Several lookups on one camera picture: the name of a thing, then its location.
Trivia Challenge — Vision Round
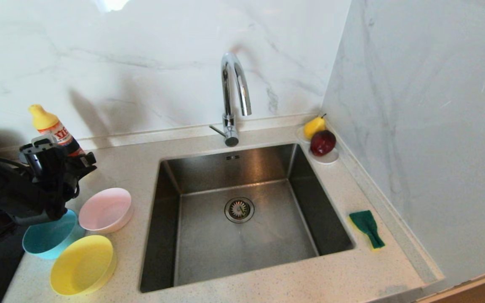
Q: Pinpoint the blue plastic bowl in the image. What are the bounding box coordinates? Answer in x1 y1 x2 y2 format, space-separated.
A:
22 209 86 259

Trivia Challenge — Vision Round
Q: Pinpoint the small white dish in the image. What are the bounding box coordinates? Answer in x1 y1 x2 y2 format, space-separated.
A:
296 125 339 165

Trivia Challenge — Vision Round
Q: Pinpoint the green and yellow sponge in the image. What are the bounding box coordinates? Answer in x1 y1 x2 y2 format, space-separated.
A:
349 210 385 250

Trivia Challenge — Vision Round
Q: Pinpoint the yellow pear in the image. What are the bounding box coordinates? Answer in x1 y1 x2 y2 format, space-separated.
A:
303 114 327 140

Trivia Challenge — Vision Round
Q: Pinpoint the red apple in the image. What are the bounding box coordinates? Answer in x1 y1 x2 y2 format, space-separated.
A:
309 130 336 157

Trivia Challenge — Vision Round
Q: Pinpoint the stainless steel sink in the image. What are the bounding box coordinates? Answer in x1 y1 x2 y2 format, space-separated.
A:
140 143 356 293

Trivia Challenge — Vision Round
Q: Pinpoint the chrome gooseneck faucet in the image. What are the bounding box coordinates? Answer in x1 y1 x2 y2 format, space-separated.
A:
209 52 253 148

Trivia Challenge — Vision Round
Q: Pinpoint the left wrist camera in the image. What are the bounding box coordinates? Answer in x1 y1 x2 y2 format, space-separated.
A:
19 135 60 165

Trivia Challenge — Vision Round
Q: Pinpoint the pink plastic bowl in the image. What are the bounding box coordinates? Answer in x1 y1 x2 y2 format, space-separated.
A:
78 187 133 234

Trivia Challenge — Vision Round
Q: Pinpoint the metal sink drain strainer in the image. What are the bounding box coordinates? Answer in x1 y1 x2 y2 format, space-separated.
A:
224 197 255 223

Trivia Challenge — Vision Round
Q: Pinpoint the orange dish soap bottle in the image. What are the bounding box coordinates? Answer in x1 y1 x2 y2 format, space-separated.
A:
29 104 85 157

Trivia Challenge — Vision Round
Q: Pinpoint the yellow plastic bowl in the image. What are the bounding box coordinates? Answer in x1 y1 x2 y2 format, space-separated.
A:
50 235 117 296

